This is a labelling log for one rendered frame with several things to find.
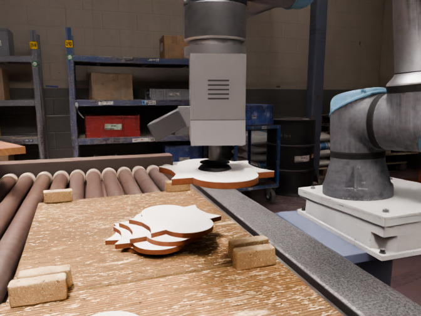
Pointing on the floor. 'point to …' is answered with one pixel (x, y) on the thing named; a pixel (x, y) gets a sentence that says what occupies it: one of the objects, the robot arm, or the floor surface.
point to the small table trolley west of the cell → (275, 163)
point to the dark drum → (292, 153)
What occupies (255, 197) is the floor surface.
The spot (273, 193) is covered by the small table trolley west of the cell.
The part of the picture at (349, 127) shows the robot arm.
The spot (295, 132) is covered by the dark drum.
